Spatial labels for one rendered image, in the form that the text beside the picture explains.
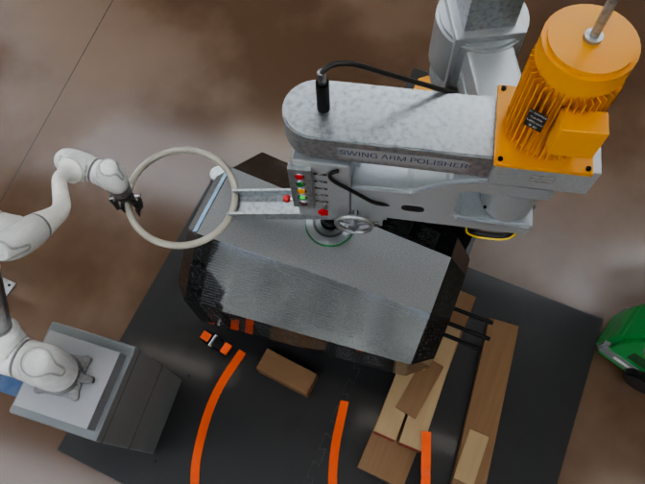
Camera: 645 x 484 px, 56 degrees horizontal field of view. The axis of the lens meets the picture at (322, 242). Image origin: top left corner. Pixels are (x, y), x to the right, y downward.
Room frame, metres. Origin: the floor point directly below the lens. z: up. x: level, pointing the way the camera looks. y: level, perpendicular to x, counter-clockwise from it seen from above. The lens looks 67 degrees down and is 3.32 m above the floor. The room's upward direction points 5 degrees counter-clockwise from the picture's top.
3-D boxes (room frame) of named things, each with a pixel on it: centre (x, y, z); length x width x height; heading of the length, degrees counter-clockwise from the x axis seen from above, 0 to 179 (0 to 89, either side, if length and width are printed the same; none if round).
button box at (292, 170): (1.01, 0.05, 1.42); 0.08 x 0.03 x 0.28; 76
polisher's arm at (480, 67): (1.40, -0.67, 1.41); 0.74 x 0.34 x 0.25; 1
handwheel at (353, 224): (0.96, -0.13, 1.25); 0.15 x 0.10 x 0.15; 76
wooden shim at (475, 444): (0.12, -0.63, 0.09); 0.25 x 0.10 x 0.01; 151
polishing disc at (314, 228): (1.10, -0.04, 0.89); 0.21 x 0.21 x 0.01
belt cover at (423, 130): (1.02, -0.38, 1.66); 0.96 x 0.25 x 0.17; 76
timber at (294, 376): (0.62, 0.25, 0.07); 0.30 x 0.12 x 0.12; 58
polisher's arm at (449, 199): (1.00, -0.42, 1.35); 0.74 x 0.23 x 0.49; 76
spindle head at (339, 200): (1.09, -0.12, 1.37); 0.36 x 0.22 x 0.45; 76
